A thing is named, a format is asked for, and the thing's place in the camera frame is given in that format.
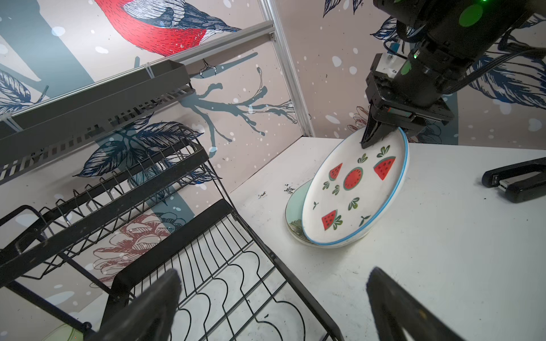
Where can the black two-tier dish rack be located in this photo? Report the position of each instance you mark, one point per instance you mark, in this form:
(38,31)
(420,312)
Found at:
(169,210)

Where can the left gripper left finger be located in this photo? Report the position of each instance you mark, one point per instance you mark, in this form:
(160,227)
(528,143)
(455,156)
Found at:
(149,317)

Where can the white plate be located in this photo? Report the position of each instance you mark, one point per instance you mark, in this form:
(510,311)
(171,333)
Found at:
(353,188)

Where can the green glass tumbler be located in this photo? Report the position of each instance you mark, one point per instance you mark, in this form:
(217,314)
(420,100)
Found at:
(65,333)

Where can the black stapler on table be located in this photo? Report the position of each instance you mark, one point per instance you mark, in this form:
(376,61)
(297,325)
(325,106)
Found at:
(519,182)

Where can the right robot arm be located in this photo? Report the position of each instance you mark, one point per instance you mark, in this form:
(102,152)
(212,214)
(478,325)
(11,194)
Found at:
(455,43)

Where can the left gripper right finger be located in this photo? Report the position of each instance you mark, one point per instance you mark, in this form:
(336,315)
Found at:
(398,315)

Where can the horizontal aluminium frame bar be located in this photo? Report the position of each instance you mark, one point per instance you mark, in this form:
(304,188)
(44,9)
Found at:
(224,43)

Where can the pale green plate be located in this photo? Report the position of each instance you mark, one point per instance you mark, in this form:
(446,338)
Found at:
(293,214)

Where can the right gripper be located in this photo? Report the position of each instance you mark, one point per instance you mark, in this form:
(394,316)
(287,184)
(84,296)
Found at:
(390,109)

